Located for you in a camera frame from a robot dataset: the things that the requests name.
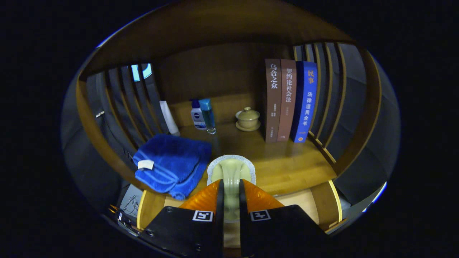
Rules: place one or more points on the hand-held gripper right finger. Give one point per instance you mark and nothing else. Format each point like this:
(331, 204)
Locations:
(279, 229)

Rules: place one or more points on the white tube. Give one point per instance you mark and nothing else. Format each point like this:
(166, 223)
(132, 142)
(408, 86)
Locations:
(169, 118)

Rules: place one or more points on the teal bottle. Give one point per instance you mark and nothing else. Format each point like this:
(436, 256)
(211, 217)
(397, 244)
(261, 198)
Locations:
(208, 116)

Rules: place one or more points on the blue book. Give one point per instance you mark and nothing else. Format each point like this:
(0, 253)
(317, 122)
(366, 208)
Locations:
(305, 104)

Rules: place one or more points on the wooden cabinet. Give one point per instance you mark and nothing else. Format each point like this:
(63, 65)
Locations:
(215, 71)

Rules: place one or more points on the reddish brown book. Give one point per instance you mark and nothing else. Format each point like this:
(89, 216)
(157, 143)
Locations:
(287, 104)

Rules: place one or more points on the wooden drawer with black knob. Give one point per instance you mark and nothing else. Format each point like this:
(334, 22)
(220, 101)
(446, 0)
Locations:
(322, 204)

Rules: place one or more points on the white and blue bottle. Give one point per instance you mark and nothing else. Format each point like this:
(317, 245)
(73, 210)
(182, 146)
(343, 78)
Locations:
(197, 116)

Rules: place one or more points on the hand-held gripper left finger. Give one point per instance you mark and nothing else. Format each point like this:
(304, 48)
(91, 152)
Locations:
(183, 229)

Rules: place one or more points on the beige saucer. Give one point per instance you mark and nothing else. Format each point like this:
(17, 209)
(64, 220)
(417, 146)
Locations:
(248, 129)

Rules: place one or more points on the wooden countertop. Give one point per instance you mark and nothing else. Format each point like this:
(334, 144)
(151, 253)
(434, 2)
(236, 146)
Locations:
(287, 168)

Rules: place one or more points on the beige lidded teacup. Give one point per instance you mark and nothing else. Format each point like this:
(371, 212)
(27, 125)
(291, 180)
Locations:
(247, 118)

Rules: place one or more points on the blue towel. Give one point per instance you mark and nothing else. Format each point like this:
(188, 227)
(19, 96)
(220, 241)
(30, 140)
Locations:
(172, 161)

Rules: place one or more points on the dark brown book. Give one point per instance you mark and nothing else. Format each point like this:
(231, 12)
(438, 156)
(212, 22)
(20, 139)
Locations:
(273, 104)

